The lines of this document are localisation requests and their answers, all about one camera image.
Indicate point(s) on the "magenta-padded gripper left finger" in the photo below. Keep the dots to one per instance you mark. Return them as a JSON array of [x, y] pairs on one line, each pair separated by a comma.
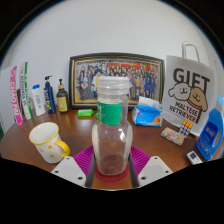
[[68, 170]]

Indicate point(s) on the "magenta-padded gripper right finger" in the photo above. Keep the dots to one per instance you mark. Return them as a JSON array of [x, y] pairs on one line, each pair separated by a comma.
[[154, 170]]

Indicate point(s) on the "clear green-labelled plastic bottle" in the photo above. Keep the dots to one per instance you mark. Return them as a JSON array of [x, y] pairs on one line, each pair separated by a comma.
[[111, 133]]

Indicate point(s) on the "floral patterned pouch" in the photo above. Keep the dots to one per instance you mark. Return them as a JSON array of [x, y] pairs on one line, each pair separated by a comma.
[[172, 136]]

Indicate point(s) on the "white remote control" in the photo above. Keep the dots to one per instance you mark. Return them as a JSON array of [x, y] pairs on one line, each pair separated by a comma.
[[194, 157]]

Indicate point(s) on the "colourful cube puzzle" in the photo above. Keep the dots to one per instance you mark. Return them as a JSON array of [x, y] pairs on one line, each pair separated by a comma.
[[186, 129]]

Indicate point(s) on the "blue tissue pack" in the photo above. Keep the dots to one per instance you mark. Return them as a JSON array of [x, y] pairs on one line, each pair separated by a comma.
[[146, 116]]

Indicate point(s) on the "blue detergent bottle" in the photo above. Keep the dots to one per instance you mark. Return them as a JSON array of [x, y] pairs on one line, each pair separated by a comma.
[[210, 136]]

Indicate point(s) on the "amber pump bottle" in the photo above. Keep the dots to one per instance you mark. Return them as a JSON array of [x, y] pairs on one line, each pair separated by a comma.
[[62, 100]]

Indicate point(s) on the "dark blue pump bottle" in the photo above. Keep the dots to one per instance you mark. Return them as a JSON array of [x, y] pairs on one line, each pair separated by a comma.
[[50, 98]]

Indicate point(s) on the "white tube bottle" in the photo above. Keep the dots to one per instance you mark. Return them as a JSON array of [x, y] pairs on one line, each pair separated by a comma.
[[39, 101]]

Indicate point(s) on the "white paper gift bag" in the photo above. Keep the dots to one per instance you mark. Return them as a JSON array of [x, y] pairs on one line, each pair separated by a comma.
[[188, 93]]

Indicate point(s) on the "long green-printed white box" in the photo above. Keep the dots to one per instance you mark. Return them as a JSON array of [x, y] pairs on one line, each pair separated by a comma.
[[26, 93]]

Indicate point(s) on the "framed group photo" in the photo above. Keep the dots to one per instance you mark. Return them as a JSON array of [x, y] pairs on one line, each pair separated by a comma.
[[143, 76]]

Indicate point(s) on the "white flat panel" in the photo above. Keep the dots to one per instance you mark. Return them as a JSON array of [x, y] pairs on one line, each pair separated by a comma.
[[5, 100]]

